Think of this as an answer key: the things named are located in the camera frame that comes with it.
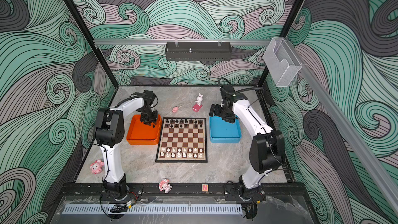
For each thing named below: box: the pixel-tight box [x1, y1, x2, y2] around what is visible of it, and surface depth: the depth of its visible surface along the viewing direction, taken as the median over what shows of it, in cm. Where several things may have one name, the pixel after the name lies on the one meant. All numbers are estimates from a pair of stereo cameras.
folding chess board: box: [154, 117, 208, 164], surface depth 92 cm
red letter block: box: [201, 184, 209, 192], surface depth 75 cm
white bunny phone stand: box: [191, 92, 204, 112], surface depth 106 cm
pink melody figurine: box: [158, 178, 173, 194], surface depth 74 cm
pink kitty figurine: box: [89, 159, 105, 175], surface depth 80 cm
